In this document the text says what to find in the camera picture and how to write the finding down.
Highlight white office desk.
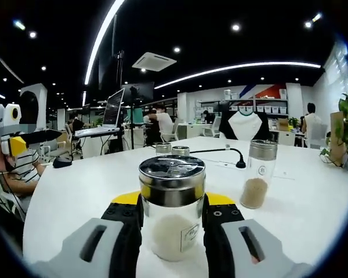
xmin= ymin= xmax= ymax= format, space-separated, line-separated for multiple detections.
xmin=176 ymin=122 xmax=221 ymax=140

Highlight row of white storage boxes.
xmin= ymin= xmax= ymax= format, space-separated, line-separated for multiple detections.
xmin=195 ymin=104 xmax=288 ymax=114

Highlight short seasoning bottle white powder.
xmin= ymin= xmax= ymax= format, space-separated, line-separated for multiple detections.
xmin=171 ymin=145 xmax=191 ymax=158

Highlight short seasoning bottle beige powder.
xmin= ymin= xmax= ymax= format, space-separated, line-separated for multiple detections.
xmin=155 ymin=142 xmax=172 ymax=156

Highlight ceiling air conditioner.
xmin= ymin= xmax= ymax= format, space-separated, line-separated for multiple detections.
xmin=132 ymin=52 xmax=177 ymax=72

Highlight white ceiling light strip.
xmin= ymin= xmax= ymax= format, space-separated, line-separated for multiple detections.
xmin=154 ymin=61 xmax=322 ymax=90
xmin=84 ymin=0 xmax=125 ymax=85

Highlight black computer mouse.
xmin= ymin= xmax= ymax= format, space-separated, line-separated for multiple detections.
xmin=52 ymin=156 xmax=73 ymax=169

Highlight black and white shirt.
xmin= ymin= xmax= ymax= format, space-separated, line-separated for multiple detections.
xmin=219 ymin=111 xmax=270 ymax=141

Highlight tall seasoning bottle pale powder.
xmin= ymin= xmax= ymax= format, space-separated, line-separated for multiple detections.
xmin=138 ymin=155 xmax=206 ymax=263

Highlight black monitor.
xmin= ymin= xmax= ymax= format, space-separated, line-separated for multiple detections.
xmin=121 ymin=82 xmax=155 ymax=102

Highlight white round-window partition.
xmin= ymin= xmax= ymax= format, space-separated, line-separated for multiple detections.
xmin=19 ymin=83 xmax=49 ymax=131

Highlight round ceiling spotlights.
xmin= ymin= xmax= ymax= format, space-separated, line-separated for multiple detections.
xmin=13 ymin=11 xmax=322 ymax=96

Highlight narrow white window blind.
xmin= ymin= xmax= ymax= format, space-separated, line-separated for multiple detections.
xmin=324 ymin=40 xmax=348 ymax=96

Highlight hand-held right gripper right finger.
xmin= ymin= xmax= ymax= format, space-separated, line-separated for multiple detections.
xmin=201 ymin=191 xmax=314 ymax=278

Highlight white laptop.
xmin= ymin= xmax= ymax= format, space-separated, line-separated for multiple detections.
xmin=74 ymin=87 xmax=125 ymax=137

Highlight brown paper bag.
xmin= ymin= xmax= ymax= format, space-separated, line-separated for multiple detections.
xmin=329 ymin=111 xmax=346 ymax=163

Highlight grey metal shelf unit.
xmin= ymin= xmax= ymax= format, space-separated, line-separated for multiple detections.
xmin=195 ymin=89 xmax=289 ymax=116

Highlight teal board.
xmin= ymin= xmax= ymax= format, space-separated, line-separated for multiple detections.
xmin=124 ymin=106 xmax=144 ymax=125

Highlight tall seasoning bottle brown powder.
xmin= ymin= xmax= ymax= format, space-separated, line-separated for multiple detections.
xmin=239 ymin=140 xmax=278 ymax=210

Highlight white office chair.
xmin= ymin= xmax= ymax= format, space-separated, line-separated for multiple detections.
xmin=306 ymin=124 xmax=328 ymax=149
xmin=202 ymin=117 xmax=222 ymax=137

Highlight black power cable with plug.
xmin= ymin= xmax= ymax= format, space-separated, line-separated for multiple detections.
xmin=188 ymin=144 xmax=247 ymax=169

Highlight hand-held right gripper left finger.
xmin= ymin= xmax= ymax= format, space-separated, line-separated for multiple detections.
xmin=26 ymin=190 xmax=144 ymax=278

